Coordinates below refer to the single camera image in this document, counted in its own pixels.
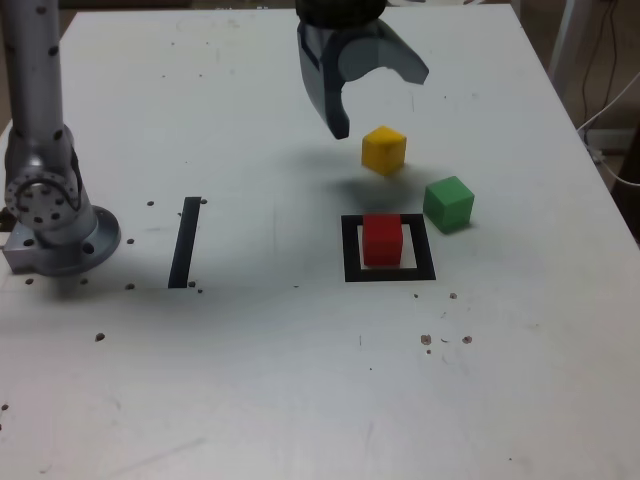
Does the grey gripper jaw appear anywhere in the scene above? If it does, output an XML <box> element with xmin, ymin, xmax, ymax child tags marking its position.
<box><xmin>327</xmin><ymin>20</ymin><xmax>431</xmax><ymax>86</ymax></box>

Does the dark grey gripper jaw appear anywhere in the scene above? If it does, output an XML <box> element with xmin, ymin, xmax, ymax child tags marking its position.
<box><xmin>297</xmin><ymin>22</ymin><xmax>352</xmax><ymax>141</ymax></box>

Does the yellow cube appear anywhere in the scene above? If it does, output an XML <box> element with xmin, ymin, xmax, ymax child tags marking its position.
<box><xmin>361</xmin><ymin>125</ymin><xmax>408</xmax><ymax>178</ymax></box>

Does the red cube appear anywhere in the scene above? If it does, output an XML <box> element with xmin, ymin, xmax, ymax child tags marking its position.
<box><xmin>362</xmin><ymin>213</ymin><xmax>404</xmax><ymax>268</ymax></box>

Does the green cube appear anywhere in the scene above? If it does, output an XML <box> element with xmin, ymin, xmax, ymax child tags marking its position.
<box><xmin>422</xmin><ymin>175</ymin><xmax>476</xmax><ymax>234</ymax></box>

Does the black tape square outline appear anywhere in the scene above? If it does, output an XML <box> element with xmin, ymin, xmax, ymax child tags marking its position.
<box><xmin>340</xmin><ymin>213</ymin><xmax>437</xmax><ymax>283</ymax></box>

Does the black tape strip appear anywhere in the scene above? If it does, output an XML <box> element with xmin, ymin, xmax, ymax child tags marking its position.
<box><xmin>167</xmin><ymin>196</ymin><xmax>202</xmax><ymax>290</ymax></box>

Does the white frame post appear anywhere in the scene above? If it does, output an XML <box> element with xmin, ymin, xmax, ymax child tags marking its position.
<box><xmin>547</xmin><ymin>0</ymin><xmax>591</xmax><ymax>96</ymax></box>

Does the white cable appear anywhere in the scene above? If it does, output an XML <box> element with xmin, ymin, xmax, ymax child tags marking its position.
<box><xmin>578</xmin><ymin>72</ymin><xmax>640</xmax><ymax>187</ymax></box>

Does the black hanging cable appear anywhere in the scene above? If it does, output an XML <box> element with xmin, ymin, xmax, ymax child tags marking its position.
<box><xmin>581</xmin><ymin>0</ymin><xmax>621</xmax><ymax>129</ymax></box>

